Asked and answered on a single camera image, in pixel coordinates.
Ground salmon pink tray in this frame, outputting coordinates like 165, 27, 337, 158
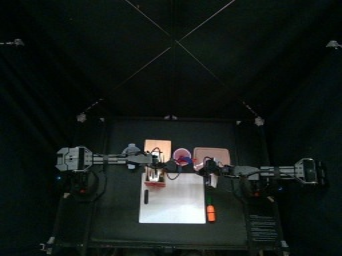
193, 146, 233, 168

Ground pink plastic bowl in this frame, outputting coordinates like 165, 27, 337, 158
171, 147, 194, 167

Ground wooden cutting board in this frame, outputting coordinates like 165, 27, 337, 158
143, 139, 173, 163

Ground orange toy carrot green top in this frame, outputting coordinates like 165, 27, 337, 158
206, 196, 218, 223

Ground white printed label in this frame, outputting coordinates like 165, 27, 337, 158
249, 214, 278, 247

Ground white cutting board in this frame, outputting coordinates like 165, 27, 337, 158
138, 172, 207, 225

